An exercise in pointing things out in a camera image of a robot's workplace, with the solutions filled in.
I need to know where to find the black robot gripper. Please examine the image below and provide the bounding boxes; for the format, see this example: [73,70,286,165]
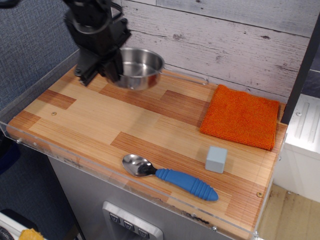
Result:
[64,0,131,86]

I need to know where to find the stainless steel pot with handle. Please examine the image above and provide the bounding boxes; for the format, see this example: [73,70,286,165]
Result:
[106,47,210,91]

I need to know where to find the clear acrylic counter guard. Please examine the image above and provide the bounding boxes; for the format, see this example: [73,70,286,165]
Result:
[0,54,287,240]

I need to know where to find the yellow object at corner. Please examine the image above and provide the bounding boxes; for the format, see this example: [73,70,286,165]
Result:
[18,228,45,240]

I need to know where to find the orange folded cloth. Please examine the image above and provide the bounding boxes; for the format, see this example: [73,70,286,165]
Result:
[199,84,280,151]

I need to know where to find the light blue cube block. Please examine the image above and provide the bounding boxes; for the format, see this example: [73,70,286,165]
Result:
[205,146,228,174]

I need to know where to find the silver control panel with buttons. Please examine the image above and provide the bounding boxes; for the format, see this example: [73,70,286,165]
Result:
[102,201,164,240]

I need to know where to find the white ribbed appliance top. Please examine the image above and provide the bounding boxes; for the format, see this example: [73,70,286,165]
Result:
[285,94,320,154]

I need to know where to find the blue-handled metal spoon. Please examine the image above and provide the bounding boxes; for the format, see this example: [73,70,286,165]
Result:
[122,154,219,202]

